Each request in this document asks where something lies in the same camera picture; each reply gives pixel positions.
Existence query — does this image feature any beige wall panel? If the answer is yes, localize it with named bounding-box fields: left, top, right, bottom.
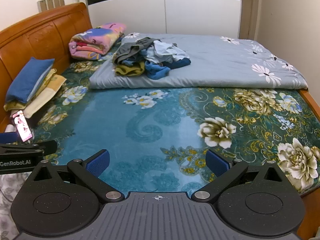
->
left=37, top=0, right=65, bottom=13

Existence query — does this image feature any light blue garment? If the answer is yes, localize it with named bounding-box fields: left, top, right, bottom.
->
left=120, top=57, right=147, bottom=67

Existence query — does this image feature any yellow pillow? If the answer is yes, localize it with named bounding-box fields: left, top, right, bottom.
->
left=4, top=69, right=67, bottom=119

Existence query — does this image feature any grey floral cloth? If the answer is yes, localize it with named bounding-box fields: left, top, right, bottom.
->
left=0, top=174, right=28, bottom=233

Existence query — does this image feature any white long-sleeve shirt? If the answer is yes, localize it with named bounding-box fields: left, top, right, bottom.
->
left=145, top=40, right=187, bottom=64

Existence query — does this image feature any blue pillow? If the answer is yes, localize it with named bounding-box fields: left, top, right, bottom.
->
left=5, top=57, right=55, bottom=103

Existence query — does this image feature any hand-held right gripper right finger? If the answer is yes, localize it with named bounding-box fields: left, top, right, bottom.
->
left=191, top=149, right=285, bottom=203

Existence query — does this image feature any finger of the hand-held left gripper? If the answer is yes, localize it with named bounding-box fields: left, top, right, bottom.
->
left=0, top=140, right=58, bottom=156
left=0, top=133, right=20, bottom=143

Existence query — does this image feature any dark blue garment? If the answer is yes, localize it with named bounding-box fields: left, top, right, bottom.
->
left=165, top=57, right=192, bottom=70

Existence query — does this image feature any grey floral duvet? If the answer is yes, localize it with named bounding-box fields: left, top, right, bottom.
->
left=89, top=32, right=309, bottom=90

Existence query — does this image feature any pink patterned cloth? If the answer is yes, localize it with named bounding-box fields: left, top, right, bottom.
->
left=11, top=109, right=34, bottom=142

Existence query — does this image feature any teal floral bed blanket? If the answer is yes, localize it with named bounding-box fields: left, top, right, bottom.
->
left=31, top=39, right=320, bottom=198

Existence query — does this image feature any brown door frame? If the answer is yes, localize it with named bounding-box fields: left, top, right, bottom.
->
left=240, top=0, right=263, bottom=40

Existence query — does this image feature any grey garment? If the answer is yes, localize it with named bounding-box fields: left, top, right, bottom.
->
left=114, top=37, right=160, bottom=64

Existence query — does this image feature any orange wooden bed frame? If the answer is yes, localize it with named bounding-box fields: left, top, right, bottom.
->
left=297, top=89, right=320, bottom=240

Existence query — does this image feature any blue sweater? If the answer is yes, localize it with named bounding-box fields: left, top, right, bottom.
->
left=145, top=62, right=173, bottom=80

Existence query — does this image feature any white wardrobe with black band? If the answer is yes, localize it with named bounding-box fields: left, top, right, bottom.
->
left=84, top=0, right=250, bottom=40

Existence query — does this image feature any folded pink floral quilt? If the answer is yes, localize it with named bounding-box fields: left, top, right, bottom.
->
left=69, top=22, right=127, bottom=60

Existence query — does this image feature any orange wooden headboard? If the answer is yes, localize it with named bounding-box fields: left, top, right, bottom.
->
left=0, top=2, right=94, bottom=133

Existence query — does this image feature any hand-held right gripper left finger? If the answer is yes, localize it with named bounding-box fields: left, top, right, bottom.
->
left=31, top=149, right=125, bottom=203

